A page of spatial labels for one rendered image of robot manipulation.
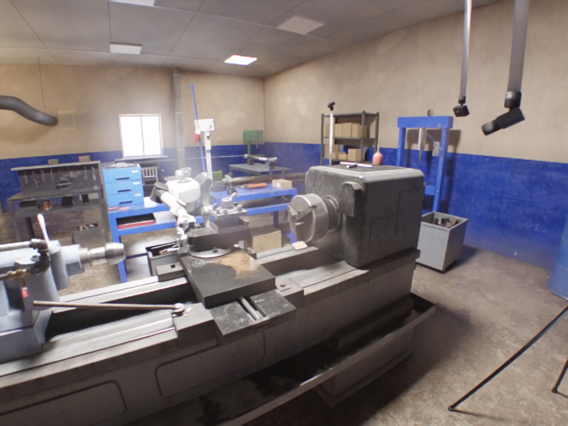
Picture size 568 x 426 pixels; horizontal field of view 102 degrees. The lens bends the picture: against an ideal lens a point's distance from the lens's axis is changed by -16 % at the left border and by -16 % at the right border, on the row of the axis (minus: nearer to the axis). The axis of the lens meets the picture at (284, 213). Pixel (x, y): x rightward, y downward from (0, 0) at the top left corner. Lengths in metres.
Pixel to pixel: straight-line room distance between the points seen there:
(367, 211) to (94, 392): 1.37
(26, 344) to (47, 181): 4.33
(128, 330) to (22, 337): 0.34
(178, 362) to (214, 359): 0.15
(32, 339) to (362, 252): 1.44
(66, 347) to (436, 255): 3.36
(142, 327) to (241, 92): 8.31
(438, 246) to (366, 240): 2.09
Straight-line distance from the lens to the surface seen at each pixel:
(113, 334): 1.20
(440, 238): 3.47
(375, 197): 1.46
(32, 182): 5.46
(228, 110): 8.80
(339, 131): 5.82
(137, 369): 1.20
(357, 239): 1.47
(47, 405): 1.27
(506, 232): 4.61
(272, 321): 1.08
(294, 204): 1.50
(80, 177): 5.33
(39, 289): 1.15
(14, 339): 1.24
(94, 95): 8.30
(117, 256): 1.19
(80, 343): 1.22
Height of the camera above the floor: 1.52
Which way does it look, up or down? 16 degrees down
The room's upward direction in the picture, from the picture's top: straight up
